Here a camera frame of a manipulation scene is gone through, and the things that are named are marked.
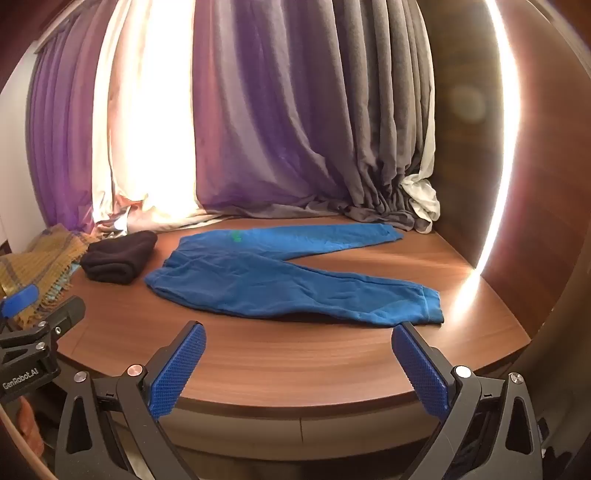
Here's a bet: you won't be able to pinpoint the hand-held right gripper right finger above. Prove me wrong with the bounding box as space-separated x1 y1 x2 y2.
390 322 555 480

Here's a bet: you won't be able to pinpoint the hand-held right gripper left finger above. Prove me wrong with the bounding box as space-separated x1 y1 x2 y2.
54 320 207 480

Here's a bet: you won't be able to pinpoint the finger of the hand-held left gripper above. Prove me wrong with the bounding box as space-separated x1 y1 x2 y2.
0 285 39 324
0 296 87 354

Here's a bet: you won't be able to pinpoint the blue pants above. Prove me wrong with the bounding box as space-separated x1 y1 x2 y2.
144 224 445 328

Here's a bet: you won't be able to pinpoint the black folded pants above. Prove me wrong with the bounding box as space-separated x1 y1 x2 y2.
80 230 158 283

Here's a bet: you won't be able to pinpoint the person's left hand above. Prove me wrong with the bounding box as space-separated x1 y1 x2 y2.
17 398 43 446

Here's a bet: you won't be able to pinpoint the yellow plaid blanket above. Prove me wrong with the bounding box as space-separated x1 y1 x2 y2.
0 223 100 333

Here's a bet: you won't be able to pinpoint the white curtain lining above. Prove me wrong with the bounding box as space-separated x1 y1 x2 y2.
399 106 440 233

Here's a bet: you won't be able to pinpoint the purple grey curtain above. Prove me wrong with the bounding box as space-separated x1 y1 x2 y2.
191 0 437 232

